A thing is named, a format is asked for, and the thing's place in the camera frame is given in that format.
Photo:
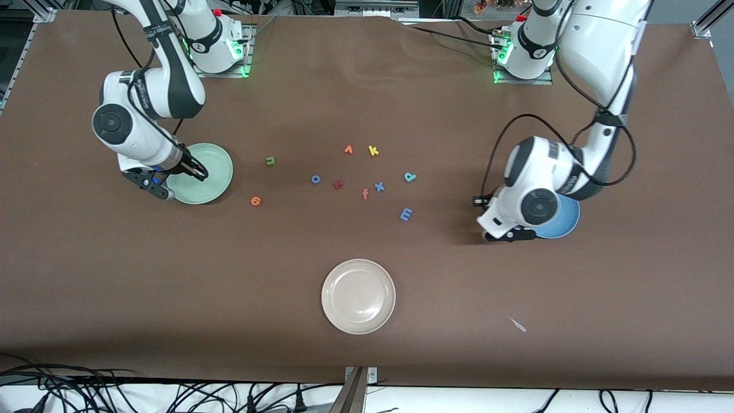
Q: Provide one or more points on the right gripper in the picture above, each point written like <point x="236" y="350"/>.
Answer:
<point x="184" y="163"/>

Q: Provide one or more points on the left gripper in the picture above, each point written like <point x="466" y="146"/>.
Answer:
<point x="477" y="201"/>

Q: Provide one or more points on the blue foam letter m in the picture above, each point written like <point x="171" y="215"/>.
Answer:
<point x="406" y="214"/>

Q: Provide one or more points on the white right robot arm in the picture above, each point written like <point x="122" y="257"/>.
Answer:
<point x="172" y="86"/>

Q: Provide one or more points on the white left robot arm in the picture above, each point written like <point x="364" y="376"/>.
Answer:
<point x="596" y="46"/>

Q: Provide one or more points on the green plate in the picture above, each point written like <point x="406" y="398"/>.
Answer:
<point x="215" y="172"/>

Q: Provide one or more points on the blue plate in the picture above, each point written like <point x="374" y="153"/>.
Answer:
<point x="565" y="221"/>

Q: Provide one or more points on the white paper scrap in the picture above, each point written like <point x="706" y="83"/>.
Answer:
<point x="518" y="324"/>

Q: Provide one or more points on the brown table cover sheet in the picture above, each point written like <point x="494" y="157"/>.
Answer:
<point x="114" y="287"/>

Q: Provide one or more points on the beige plate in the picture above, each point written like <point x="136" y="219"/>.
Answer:
<point x="358" y="296"/>

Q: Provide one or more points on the black power plug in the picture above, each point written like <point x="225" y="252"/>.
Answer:
<point x="298" y="401"/>
<point x="250" y="401"/>

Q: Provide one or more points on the grey metal box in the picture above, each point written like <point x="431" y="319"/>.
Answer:
<point x="375" y="7"/>

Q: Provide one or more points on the aluminium frame rail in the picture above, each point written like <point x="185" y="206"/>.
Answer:
<point x="45" y="15"/>
<point x="702" y="27"/>

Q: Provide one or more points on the grey metal bracket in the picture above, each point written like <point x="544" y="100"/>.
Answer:
<point x="355" y="393"/>

